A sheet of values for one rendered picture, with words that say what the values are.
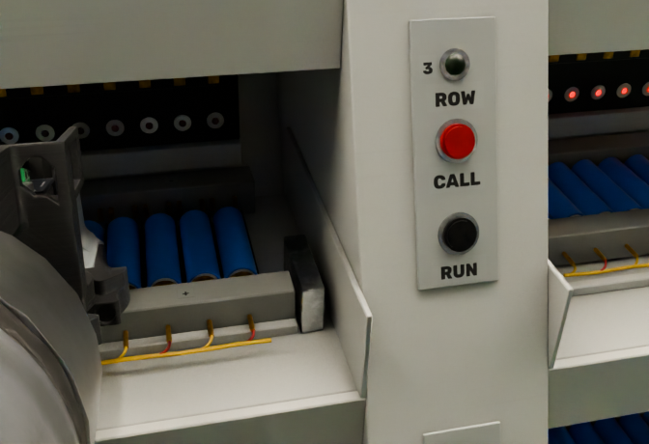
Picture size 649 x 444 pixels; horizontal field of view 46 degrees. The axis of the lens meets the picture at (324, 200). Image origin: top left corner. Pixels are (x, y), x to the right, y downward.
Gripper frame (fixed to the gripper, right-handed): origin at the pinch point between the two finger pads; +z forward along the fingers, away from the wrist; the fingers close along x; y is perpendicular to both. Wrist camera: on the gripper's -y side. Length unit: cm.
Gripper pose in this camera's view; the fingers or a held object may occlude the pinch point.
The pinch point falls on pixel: (38, 252)
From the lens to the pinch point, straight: 42.0
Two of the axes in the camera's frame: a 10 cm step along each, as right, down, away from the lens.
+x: -9.7, 0.9, -2.1
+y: -0.5, -9.8, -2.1
